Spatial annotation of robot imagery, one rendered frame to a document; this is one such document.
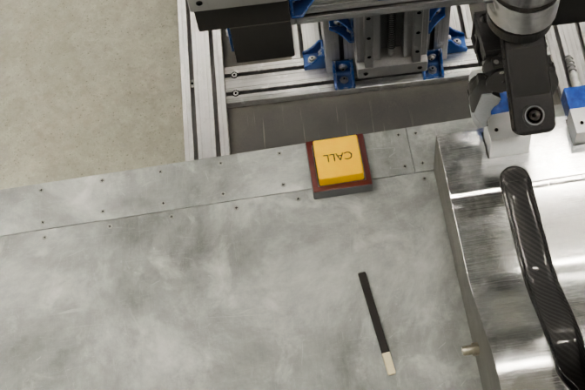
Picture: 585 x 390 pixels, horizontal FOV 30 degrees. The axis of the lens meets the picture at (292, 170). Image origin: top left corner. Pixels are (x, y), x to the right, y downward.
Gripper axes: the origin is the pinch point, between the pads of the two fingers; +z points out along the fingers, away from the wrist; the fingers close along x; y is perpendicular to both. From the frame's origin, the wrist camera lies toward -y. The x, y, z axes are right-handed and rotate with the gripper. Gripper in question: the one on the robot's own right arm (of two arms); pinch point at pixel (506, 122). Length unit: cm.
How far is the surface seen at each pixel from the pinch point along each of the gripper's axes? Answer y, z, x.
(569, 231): -13.6, 4.9, -5.1
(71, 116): 72, 94, 75
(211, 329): -15.8, 13.5, 39.9
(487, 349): -27.1, 3.2, 8.1
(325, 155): 4.6, 9.7, 22.2
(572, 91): 4.6, 2.9, -9.8
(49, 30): 98, 94, 79
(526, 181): -6.1, 4.6, -1.6
